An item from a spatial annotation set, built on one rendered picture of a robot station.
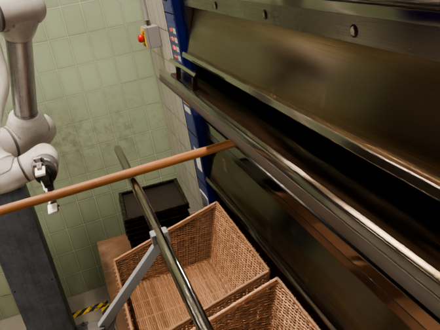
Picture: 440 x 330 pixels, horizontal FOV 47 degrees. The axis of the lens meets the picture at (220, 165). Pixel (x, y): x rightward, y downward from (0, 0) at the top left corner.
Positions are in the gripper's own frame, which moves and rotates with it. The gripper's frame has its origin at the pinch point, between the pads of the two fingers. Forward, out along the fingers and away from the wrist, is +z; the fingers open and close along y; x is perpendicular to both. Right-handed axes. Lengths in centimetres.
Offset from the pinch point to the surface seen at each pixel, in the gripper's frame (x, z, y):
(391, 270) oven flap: -48, 109, -21
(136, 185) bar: -26.9, 10.2, 1.5
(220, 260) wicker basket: -54, -12, 54
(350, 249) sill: -63, 74, 2
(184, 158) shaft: -44.9, 4.5, -0.6
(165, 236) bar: -28, 44, 2
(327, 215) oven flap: -48, 93, -21
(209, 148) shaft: -54, 4, -1
